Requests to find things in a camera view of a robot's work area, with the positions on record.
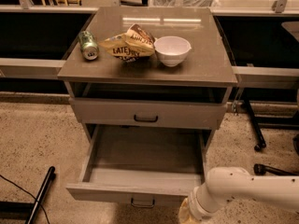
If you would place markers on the black stand leg left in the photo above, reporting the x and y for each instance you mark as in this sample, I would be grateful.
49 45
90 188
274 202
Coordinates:
40 197

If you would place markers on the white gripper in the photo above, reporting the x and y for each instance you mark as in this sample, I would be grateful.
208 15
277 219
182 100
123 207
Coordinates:
194 205

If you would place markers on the grey drawer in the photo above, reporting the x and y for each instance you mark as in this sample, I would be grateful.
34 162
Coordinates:
142 166
146 113

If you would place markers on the black stand leg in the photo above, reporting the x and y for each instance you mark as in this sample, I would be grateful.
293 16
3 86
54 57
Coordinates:
260 169
40 197

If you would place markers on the white bowl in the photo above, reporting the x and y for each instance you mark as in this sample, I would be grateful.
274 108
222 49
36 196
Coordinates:
172 50

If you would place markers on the black stand leg right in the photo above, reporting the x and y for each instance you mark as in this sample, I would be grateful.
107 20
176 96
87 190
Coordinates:
260 169

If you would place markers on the yellow chip bag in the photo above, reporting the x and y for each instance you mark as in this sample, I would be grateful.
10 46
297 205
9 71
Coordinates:
130 46

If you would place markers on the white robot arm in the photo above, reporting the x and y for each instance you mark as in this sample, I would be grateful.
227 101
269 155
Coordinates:
225 184

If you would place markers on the black wheeled frame leg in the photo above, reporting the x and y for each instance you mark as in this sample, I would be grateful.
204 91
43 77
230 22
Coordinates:
260 140

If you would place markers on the green soda can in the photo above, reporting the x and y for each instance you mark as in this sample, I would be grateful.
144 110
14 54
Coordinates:
88 45

